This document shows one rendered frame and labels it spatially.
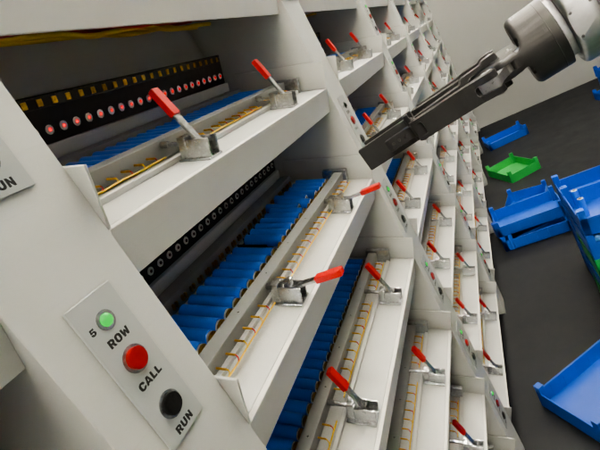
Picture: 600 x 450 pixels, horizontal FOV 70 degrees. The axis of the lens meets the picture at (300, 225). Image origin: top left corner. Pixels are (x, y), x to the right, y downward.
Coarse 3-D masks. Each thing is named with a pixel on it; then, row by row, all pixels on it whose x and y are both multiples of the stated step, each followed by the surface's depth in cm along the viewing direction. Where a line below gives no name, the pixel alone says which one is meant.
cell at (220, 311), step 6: (180, 306) 52; (186, 306) 52; (192, 306) 51; (198, 306) 51; (204, 306) 51; (210, 306) 51; (216, 306) 51; (180, 312) 51; (186, 312) 51; (192, 312) 51; (198, 312) 51; (204, 312) 50; (210, 312) 50; (216, 312) 50; (222, 312) 49; (222, 318) 49
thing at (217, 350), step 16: (336, 176) 85; (320, 192) 78; (320, 208) 73; (304, 224) 66; (288, 240) 62; (304, 240) 64; (272, 256) 59; (288, 256) 60; (272, 272) 55; (256, 288) 52; (240, 304) 49; (256, 304) 50; (272, 304) 51; (240, 320) 47; (224, 336) 44; (240, 336) 47; (208, 352) 43; (224, 352) 44; (208, 368) 41; (224, 368) 42
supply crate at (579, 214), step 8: (592, 184) 131; (568, 192) 132; (584, 192) 132; (592, 192) 132; (568, 200) 133; (592, 200) 132; (568, 208) 132; (576, 208) 133; (592, 208) 128; (576, 216) 120; (584, 216) 117; (592, 216) 116; (584, 224) 118; (592, 224) 117; (584, 232) 118; (592, 232) 118
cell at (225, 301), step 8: (192, 296) 53; (200, 296) 53; (208, 296) 53; (216, 296) 52; (224, 296) 52; (232, 296) 52; (200, 304) 53; (208, 304) 52; (216, 304) 52; (224, 304) 51; (232, 304) 51
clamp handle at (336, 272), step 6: (330, 270) 49; (336, 270) 48; (342, 270) 49; (318, 276) 49; (324, 276) 49; (330, 276) 49; (336, 276) 48; (288, 282) 51; (300, 282) 51; (306, 282) 50; (312, 282) 50; (318, 282) 50
